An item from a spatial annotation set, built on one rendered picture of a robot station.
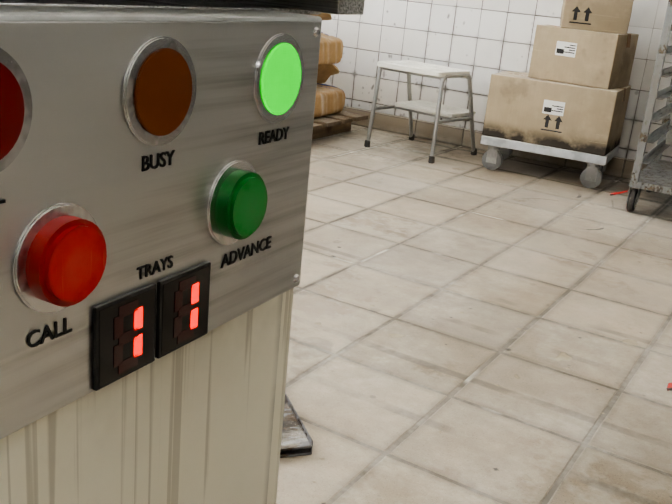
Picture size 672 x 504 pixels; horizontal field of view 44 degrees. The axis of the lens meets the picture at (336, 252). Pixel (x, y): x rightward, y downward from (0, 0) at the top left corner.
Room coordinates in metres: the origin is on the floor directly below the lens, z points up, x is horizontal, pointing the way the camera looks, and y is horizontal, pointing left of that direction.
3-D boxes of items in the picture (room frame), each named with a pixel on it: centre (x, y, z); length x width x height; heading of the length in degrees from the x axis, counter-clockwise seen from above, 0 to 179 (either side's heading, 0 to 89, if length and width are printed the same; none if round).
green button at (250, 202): (0.35, 0.05, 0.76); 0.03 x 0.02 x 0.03; 153
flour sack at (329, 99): (4.55, 0.34, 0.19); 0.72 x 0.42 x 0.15; 154
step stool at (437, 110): (4.41, -0.40, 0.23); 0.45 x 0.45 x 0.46; 52
